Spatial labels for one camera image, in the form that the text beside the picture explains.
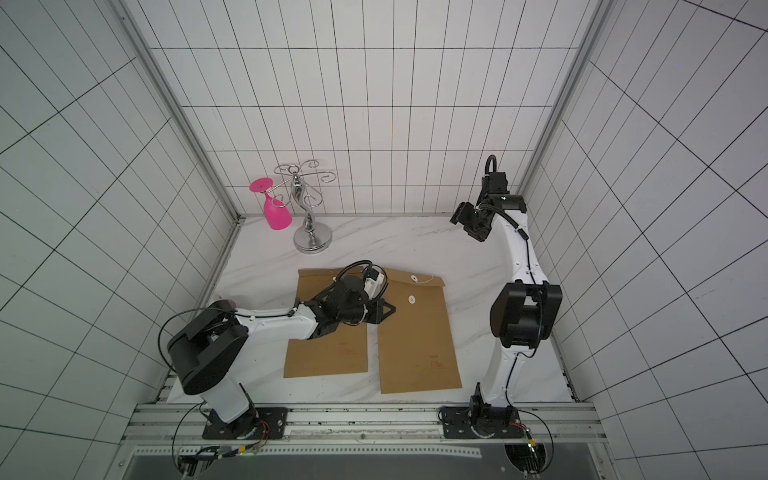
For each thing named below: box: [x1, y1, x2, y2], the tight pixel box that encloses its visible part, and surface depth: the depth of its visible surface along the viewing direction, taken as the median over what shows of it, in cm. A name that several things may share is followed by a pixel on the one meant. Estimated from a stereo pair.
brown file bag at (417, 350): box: [378, 268, 463, 394], surface depth 86 cm
